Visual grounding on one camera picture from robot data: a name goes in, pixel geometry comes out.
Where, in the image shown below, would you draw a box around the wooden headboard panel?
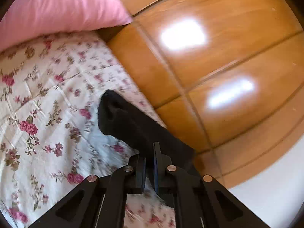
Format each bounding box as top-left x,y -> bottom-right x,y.
100,0 -> 303,188

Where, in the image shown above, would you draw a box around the floral white bedspread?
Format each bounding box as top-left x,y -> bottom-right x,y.
0,30 -> 177,228

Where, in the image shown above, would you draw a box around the black pants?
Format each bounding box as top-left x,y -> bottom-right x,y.
98,89 -> 199,183

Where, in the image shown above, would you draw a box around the pink pillow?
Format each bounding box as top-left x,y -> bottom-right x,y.
1,0 -> 132,51

